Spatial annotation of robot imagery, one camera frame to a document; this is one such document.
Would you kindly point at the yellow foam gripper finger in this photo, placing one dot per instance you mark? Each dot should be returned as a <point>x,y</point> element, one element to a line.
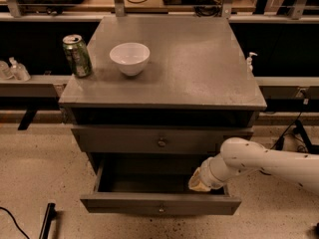
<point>196,184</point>

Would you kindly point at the black stand foot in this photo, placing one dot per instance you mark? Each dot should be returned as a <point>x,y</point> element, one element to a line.
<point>49,216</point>

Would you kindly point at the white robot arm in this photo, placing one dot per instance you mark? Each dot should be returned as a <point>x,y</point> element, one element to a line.
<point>239,156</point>

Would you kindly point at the grey top drawer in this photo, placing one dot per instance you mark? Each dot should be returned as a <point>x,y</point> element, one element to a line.
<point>154,139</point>

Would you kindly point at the black table leg right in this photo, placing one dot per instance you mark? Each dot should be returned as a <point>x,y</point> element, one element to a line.
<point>299,129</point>

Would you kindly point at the clear container on shelf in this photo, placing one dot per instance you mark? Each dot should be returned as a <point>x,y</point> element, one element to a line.
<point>5,72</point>

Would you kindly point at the grey wooden drawer cabinet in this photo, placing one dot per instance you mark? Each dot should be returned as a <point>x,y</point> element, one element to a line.
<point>196,76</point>

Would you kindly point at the grey drawer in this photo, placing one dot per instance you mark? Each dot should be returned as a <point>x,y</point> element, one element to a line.
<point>154,139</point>
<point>153,184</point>

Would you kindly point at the white pump bottle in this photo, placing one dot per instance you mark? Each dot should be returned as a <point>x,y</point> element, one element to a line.
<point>249,60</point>

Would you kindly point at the green soda can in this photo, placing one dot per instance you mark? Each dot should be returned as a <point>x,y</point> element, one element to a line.
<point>77,55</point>

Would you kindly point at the white ceramic bowl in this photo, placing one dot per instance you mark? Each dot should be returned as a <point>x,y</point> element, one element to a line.
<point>130,58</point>

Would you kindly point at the clear bottle on shelf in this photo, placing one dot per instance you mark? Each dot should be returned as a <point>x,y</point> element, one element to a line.
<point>19,71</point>

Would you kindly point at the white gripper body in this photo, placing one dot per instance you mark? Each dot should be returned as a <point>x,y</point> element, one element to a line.
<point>208,175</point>

